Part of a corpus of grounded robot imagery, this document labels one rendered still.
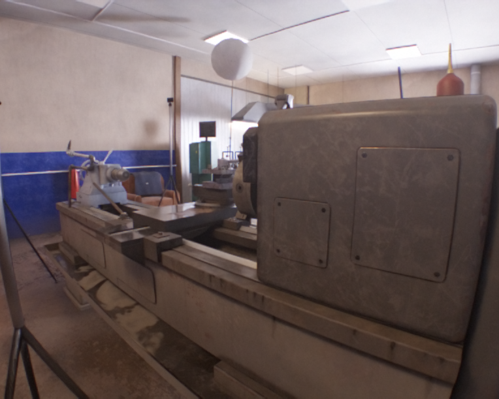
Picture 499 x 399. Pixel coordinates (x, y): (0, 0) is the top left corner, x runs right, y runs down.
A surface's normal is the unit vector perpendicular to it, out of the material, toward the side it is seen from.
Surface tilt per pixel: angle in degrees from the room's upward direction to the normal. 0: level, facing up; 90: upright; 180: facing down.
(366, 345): 90
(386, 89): 90
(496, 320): 90
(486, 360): 90
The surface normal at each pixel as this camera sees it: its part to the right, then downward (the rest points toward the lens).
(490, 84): -0.66, 0.11
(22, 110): 0.76, 0.10
